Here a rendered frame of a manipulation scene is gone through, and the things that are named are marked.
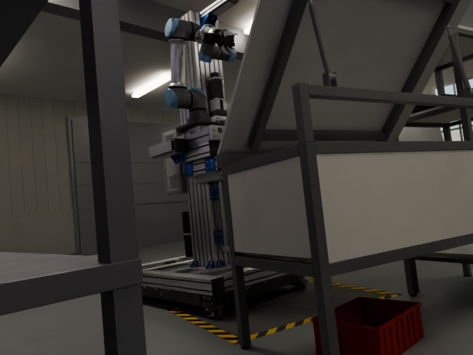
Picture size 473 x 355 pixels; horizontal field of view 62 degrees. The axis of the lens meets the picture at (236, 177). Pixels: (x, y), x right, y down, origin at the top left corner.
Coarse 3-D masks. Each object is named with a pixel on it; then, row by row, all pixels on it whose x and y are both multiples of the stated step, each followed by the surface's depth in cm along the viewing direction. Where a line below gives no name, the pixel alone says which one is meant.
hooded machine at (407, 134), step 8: (408, 128) 446; (416, 128) 439; (424, 128) 438; (432, 128) 453; (440, 128) 468; (400, 136) 451; (408, 136) 443; (416, 136) 436; (424, 136) 435; (432, 136) 450; (440, 136) 465
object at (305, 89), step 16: (336, 80) 140; (304, 96) 131; (320, 96) 136; (336, 96) 139; (352, 96) 142; (368, 96) 146; (384, 96) 151; (400, 96) 155; (416, 96) 160; (432, 96) 166; (448, 96) 171; (304, 112) 130; (304, 128) 130
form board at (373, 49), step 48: (288, 0) 152; (336, 0) 162; (384, 0) 172; (432, 0) 184; (336, 48) 176; (384, 48) 189; (240, 96) 169; (288, 96) 180; (240, 144) 185; (288, 144) 199
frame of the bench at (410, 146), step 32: (256, 160) 155; (224, 192) 180; (320, 192) 130; (320, 224) 128; (256, 256) 180; (320, 256) 126; (384, 256) 141; (320, 288) 126; (416, 288) 230; (320, 320) 127
